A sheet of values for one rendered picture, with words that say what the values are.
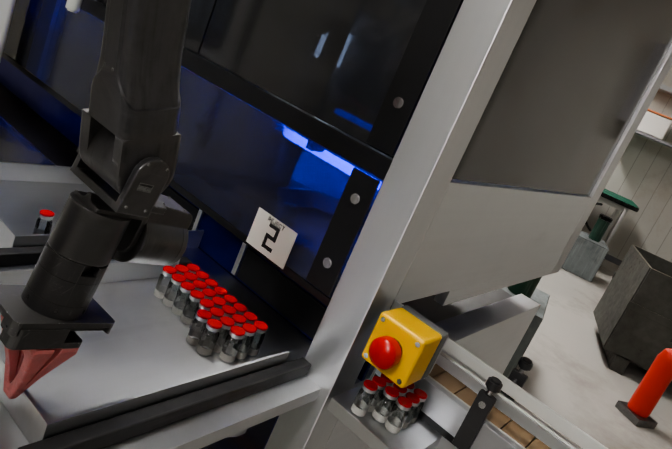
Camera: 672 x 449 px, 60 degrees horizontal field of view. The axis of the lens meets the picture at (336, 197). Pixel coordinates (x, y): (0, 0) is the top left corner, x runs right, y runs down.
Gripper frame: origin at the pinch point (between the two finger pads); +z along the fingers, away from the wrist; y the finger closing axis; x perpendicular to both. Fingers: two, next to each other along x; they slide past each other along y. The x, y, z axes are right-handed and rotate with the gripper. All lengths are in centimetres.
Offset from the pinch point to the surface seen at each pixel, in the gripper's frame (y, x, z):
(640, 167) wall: 838, 89, -190
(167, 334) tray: 23.9, 6.4, -1.0
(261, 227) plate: 35.6, 9.5, -17.6
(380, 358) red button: 32.7, -18.2, -13.5
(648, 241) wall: 866, 38, -107
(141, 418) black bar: 10.1, -7.3, -0.3
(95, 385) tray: 10.3, 0.6, 1.4
